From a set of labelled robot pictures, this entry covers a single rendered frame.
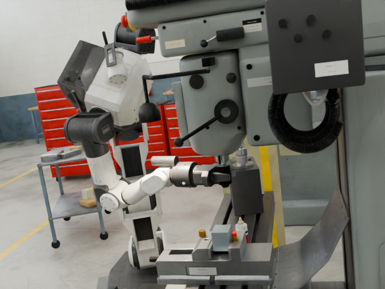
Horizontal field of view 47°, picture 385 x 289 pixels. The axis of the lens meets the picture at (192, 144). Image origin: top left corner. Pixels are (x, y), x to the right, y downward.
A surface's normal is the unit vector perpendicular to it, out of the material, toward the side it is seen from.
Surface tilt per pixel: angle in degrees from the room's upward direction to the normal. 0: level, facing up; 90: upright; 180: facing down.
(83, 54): 57
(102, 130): 93
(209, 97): 90
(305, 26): 90
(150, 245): 27
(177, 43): 90
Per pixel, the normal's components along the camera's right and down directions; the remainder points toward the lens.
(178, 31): -0.21, 0.22
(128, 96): 0.68, -0.03
